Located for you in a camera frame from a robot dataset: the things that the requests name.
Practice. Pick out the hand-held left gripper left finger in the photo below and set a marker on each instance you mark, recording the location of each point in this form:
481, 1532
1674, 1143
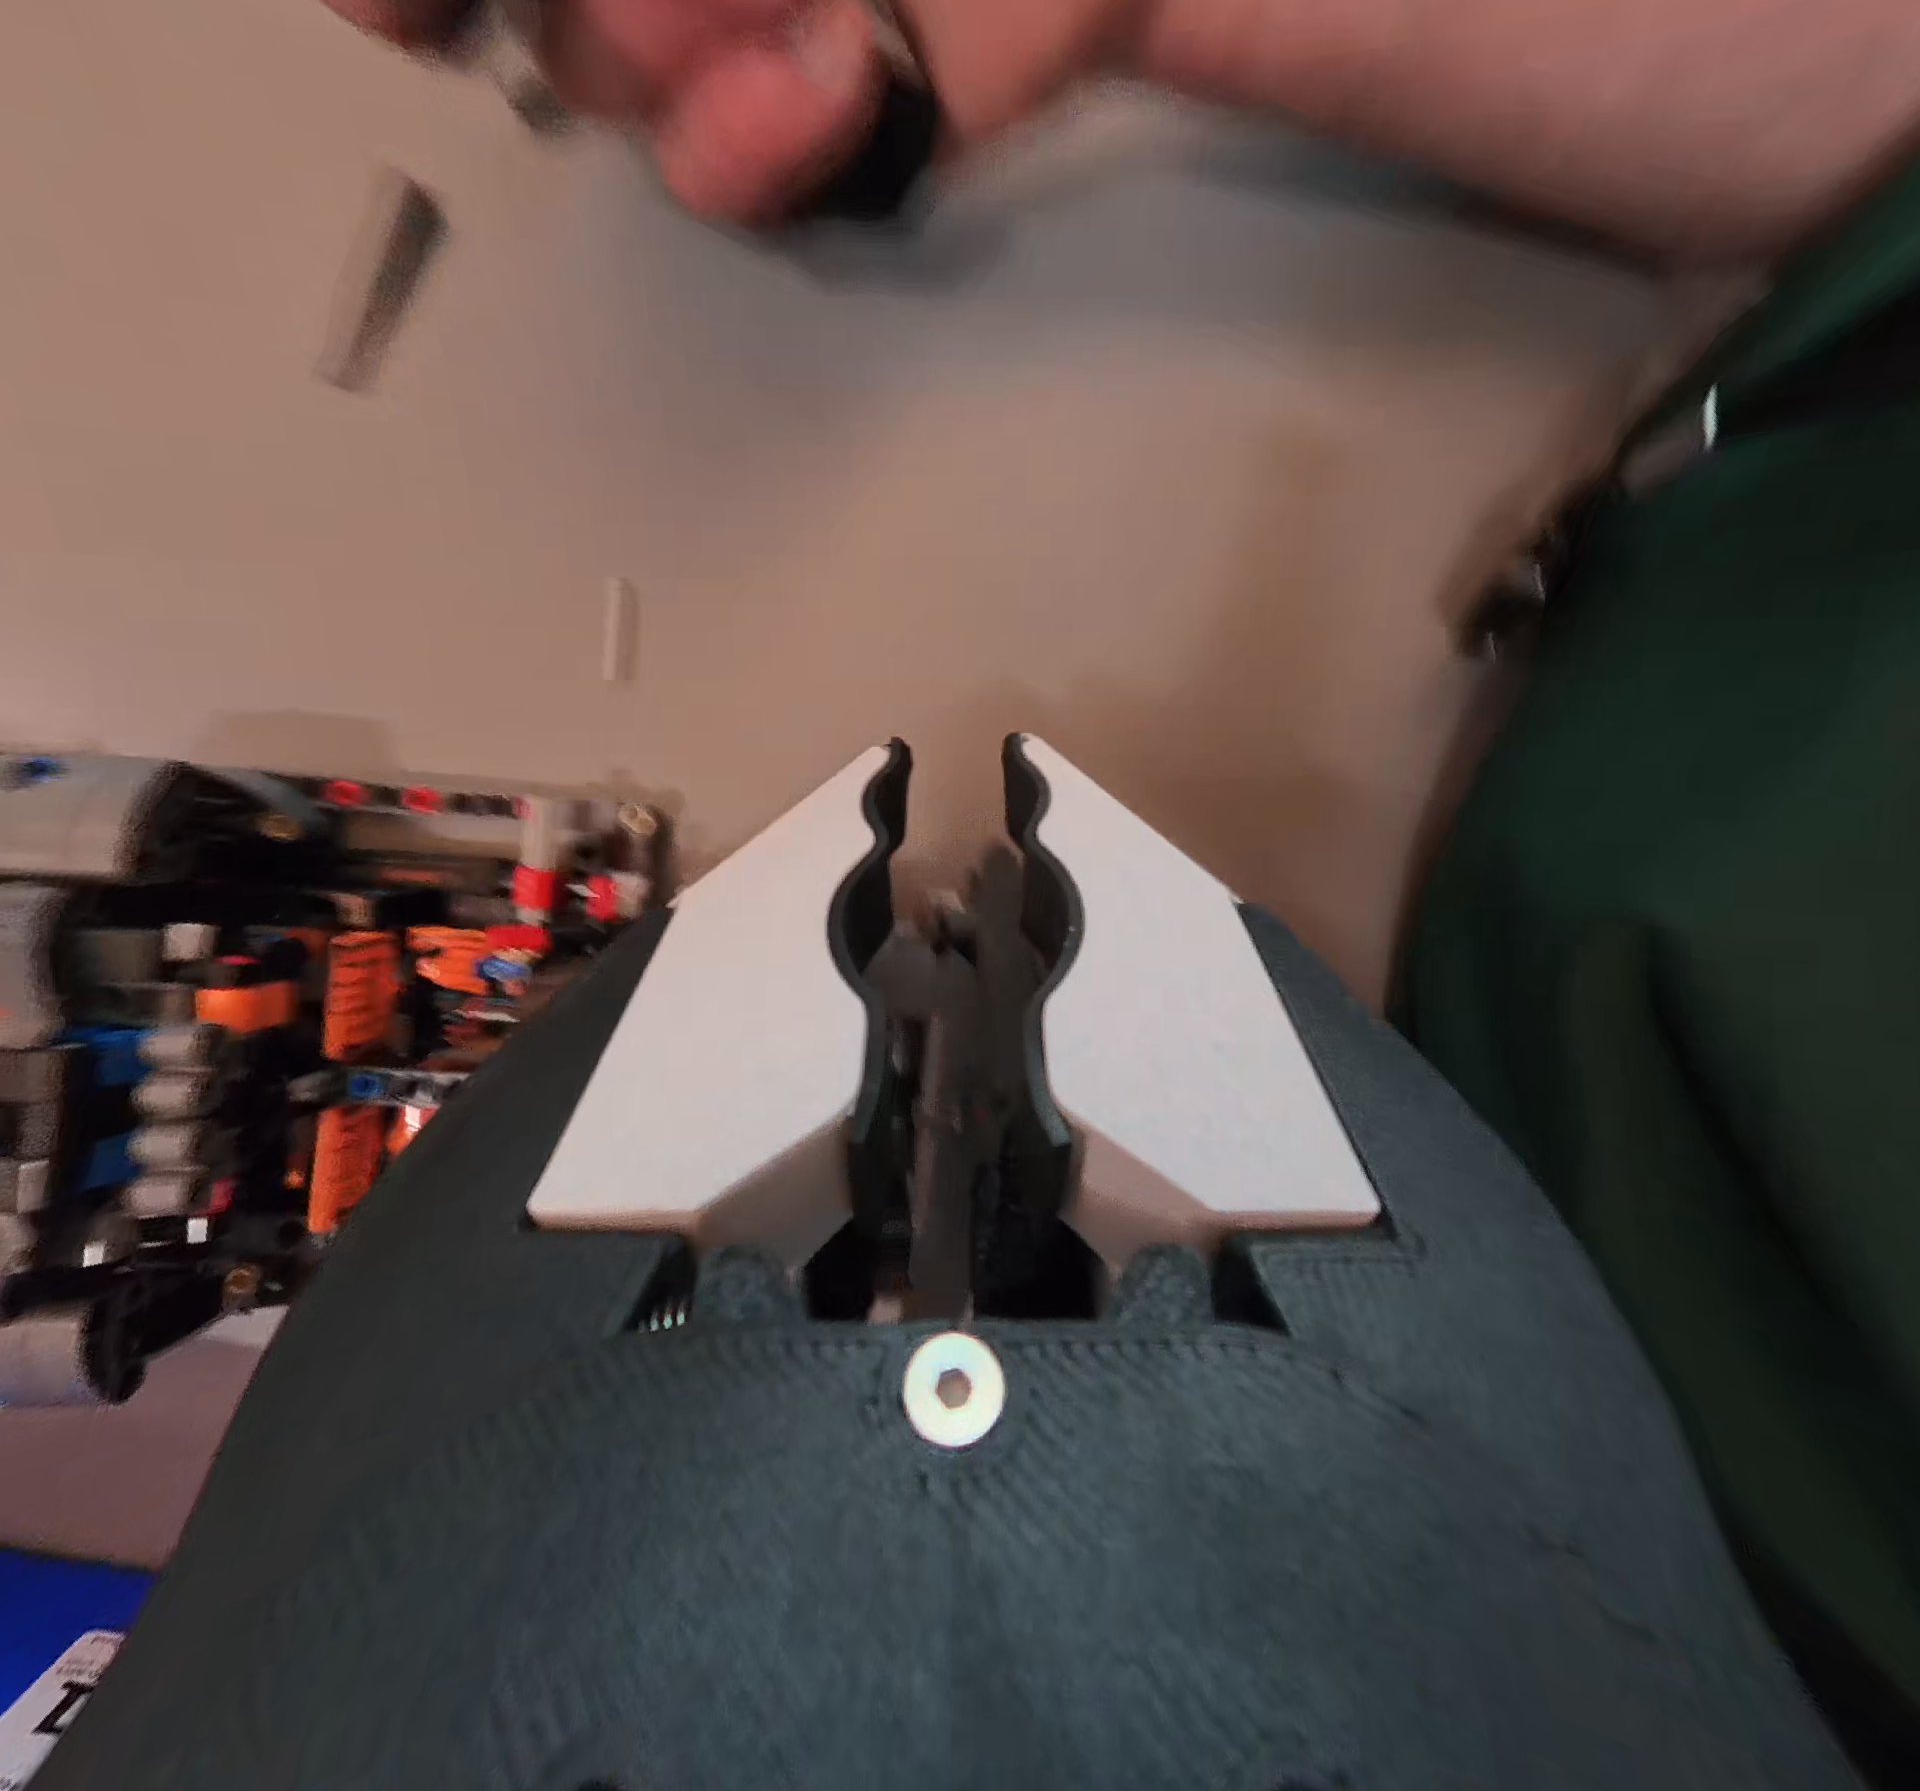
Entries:
704, 1070

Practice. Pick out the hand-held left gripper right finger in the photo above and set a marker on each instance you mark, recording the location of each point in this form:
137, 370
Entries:
1201, 1070

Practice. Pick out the lego car model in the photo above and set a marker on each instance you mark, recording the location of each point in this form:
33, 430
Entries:
301, 1010

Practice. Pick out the person's right forearm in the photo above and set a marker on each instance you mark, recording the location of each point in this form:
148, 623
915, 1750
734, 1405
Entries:
1499, 51

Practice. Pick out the person's right hand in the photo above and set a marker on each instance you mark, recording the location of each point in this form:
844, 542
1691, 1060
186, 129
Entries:
720, 8

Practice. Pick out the blue bin with white tag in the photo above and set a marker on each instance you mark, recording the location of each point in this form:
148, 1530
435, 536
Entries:
59, 1593

